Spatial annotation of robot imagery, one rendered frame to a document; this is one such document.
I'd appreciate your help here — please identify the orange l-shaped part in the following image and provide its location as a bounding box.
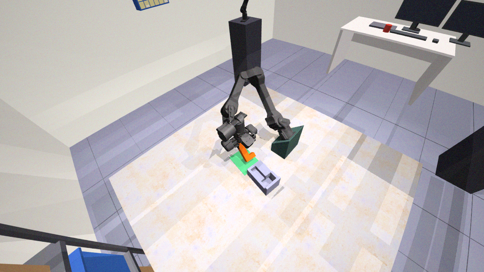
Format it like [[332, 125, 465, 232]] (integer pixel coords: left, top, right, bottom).
[[238, 143, 256, 162]]

